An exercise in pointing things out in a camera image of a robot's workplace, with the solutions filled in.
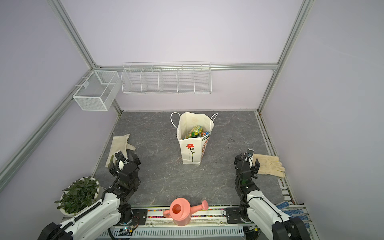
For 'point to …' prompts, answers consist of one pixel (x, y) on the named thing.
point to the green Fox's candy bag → (197, 131)
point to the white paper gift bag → (193, 149)
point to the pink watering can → (180, 211)
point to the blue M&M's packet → (207, 133)
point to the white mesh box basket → (99, 92)
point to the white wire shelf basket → (167, 77)
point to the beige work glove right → (269, 165)
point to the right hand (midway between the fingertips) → (250, 158)
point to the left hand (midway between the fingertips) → (123, 158)
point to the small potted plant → (79, 195)
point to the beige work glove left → (120, 143)
